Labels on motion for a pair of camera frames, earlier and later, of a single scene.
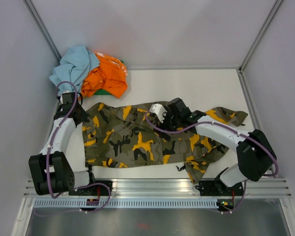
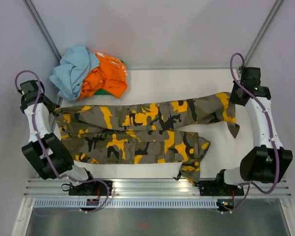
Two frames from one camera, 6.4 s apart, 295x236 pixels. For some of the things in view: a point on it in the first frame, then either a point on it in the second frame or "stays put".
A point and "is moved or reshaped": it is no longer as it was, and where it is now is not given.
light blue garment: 77,62 stays put
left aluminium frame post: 34,13 stays put
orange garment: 111,75 stays put
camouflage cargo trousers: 118,136 is moved or reshaped
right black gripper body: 170,121 to 234,98
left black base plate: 94,190 stays put
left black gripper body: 83,115 to 51,106
